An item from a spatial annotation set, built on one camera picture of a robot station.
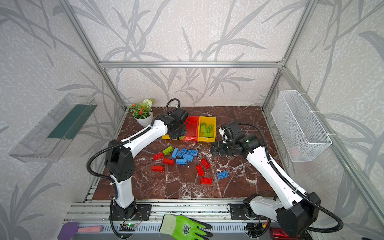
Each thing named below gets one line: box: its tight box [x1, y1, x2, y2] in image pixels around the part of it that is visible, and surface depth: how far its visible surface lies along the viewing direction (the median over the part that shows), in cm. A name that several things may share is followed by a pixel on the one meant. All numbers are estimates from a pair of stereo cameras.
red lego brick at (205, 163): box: [200, 158, 211, 169], surface depth 91 cm
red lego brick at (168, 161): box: [163, 158, 175, 166], surface depth 91 cm
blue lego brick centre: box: [182, 154, 194, 162], surface depth 93 cm
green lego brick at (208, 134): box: [203, 132, 213, 138], surface depth 104 cm
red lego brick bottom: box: [200, 177, 213, 185], surface depth 84 cm
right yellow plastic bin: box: [197, 116, 217, 143], surface depth 104 cm
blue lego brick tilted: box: [177, 147, 188, 158], surface depth 96 cm
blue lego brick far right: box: [216, 171, 229, 180], surface depth 86 cm
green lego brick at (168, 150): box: [162, 146, 174, 156], surface depth 96 cm
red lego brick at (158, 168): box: [152, 165, 164, 172], surface depth 89 cm
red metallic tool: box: [269, 227, 289, 240], surface depth 67 cm
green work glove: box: [159, 214, 213, 240], surface depth 70 cm
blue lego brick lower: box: [176, 158, 187, 165], surface depth 91 cm
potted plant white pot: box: [129, 98, 155, 127], surface depth 103 cm
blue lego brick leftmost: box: [171, 147, 179, 159], surface depth 95 cm
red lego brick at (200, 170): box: [196, 165, 205, 177], surface depth 88 cm
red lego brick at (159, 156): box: [153, 152, 164, 161], surface depth 95 cm
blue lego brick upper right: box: [187, 149, 199, 157], surface depth 96 cm
